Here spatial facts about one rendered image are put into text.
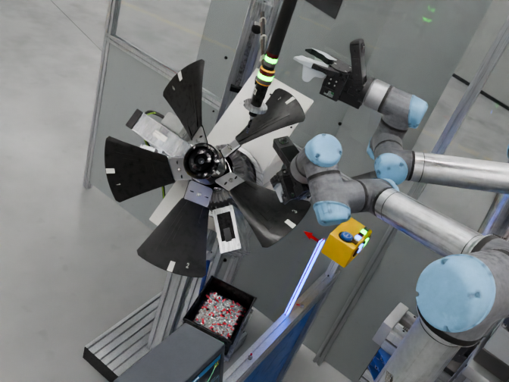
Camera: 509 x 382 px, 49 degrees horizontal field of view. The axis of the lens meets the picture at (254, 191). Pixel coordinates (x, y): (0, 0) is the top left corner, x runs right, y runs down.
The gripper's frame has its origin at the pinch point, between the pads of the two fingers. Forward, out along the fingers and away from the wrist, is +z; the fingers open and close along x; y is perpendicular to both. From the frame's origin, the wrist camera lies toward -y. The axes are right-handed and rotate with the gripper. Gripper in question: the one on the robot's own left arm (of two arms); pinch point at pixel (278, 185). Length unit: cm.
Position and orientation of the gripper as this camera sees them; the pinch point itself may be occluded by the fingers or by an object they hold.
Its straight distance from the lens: 152.8
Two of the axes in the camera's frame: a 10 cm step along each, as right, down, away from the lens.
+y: 2.9, 9.3, -2.1
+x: 9.3, -2.2, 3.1
